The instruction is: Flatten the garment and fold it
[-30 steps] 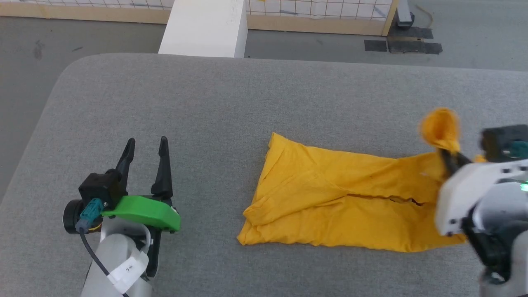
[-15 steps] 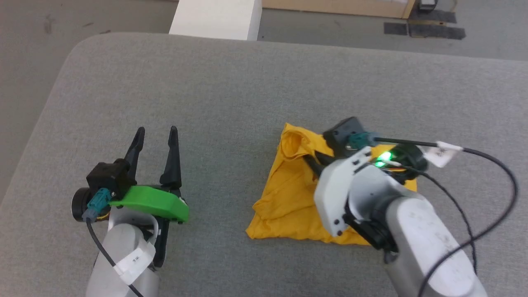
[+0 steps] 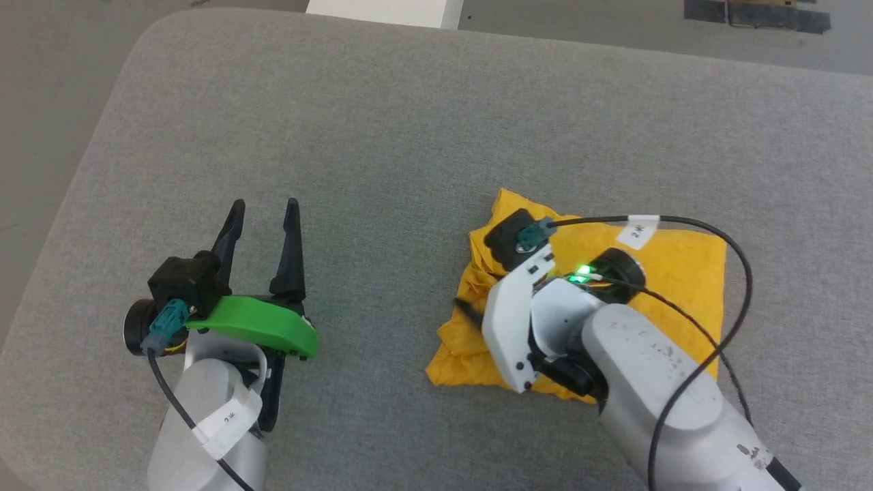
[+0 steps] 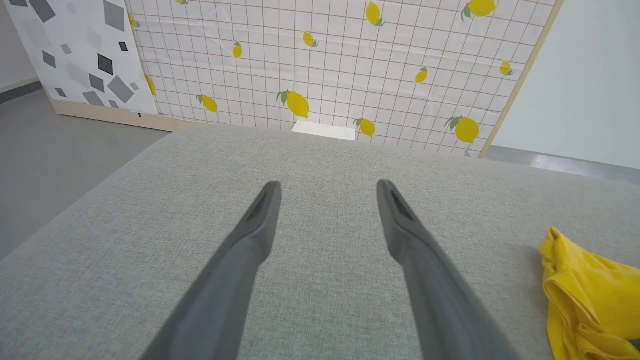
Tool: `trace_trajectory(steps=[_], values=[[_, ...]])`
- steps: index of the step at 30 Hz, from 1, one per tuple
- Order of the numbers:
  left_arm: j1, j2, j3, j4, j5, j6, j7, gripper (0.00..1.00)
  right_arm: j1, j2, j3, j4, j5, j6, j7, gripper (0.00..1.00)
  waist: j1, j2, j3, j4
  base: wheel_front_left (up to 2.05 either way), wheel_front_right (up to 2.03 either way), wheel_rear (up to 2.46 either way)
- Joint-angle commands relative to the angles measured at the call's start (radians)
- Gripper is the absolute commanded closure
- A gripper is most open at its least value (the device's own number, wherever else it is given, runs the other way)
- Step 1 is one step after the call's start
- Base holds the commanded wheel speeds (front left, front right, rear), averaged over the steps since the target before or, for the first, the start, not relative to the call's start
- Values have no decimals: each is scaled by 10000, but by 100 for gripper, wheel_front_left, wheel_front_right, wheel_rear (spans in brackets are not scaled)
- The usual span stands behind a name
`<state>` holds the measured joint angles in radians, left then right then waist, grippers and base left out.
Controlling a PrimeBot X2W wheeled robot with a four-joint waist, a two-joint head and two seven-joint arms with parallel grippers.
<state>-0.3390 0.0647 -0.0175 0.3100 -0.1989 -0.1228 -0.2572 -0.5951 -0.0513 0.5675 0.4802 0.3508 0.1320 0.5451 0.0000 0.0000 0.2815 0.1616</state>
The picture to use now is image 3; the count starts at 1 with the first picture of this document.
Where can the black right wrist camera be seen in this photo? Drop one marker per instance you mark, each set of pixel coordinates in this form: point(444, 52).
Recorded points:
point(511, 237)

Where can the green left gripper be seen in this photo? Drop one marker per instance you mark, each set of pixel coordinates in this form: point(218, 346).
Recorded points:
point(266, 324)

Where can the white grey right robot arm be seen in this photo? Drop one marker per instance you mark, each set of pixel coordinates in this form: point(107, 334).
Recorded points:
point(668, 395)

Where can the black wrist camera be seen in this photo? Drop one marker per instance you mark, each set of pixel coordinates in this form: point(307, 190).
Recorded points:
point(187, 279)
point(511, 237)

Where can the grey fabric sofa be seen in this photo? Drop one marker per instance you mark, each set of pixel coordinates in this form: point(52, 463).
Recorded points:
point(436, 136)

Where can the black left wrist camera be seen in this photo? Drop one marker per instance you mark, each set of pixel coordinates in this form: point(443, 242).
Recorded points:
point(187, 279)

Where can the white flat box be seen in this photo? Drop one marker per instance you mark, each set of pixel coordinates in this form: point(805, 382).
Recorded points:
point(382, 12)

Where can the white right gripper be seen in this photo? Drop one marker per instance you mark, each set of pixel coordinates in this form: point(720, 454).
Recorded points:
point(508, 320)

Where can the yellow shirt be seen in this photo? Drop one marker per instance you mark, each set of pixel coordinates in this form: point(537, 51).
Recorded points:
point(682, 273)

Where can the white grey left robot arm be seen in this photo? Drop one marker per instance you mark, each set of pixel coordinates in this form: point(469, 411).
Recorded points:
point(204, 409)

